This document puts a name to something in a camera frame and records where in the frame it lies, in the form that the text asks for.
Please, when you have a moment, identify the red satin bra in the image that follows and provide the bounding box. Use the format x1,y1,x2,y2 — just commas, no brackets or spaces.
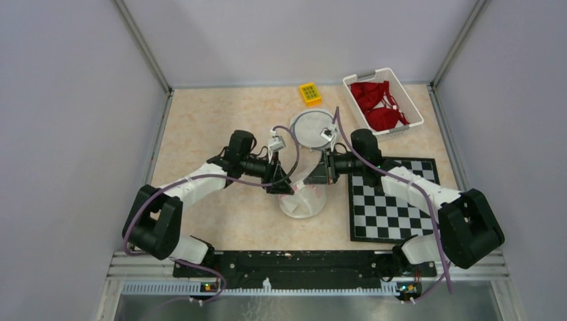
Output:
350,81,410,132

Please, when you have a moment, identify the black white checkerboard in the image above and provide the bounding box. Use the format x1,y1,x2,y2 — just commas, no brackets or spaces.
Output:
348,175,433,244

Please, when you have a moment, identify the white plastic basket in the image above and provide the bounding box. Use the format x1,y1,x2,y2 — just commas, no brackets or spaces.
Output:
342,68,424,141

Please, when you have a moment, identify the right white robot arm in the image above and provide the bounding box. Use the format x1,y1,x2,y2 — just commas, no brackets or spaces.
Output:
304,129,505,276

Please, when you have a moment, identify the yellow toy block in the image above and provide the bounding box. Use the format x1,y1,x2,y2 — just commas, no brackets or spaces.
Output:
299,82,322,108

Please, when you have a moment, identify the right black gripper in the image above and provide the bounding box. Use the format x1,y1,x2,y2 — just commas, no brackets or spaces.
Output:
304,147,365,185

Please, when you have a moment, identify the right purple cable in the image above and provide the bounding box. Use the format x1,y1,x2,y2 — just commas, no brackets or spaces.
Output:
331,106,455,304

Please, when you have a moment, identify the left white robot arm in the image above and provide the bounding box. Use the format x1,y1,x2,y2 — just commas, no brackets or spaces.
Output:
122,126,294,277

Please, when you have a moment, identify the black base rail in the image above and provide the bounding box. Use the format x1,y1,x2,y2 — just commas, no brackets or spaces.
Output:
173,249,437,291

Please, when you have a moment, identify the white toothed cable strip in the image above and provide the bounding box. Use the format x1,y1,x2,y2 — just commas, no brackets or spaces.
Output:
122,281,399,296

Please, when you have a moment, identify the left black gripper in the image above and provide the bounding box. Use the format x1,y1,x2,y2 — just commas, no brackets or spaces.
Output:
241,150,294,195

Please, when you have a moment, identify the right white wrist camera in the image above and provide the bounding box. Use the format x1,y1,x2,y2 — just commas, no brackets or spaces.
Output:
320,128,337,144

